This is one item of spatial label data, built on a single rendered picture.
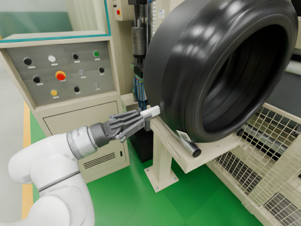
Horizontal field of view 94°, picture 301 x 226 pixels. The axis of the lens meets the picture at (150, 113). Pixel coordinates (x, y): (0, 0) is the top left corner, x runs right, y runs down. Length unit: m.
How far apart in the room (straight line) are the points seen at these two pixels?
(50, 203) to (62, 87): 0.77
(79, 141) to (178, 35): 0.40
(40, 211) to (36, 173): 0.09
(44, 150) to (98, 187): 1.21
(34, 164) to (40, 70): 0.67
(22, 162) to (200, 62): 0.50
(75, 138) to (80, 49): 0.66
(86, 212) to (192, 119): 0.38
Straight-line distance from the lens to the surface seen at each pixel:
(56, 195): 0.44
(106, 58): 1.03
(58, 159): 0.45
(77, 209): 0.44
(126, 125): 0.46
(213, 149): 0.83
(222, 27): 0.42
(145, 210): 1.47
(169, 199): 1.52
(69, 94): 1.09
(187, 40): 0.41
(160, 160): 1.27
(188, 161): 0.66
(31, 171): 0.48
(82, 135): 0.45
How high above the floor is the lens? 1.39
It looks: 36 degrees down
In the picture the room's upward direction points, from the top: straight up
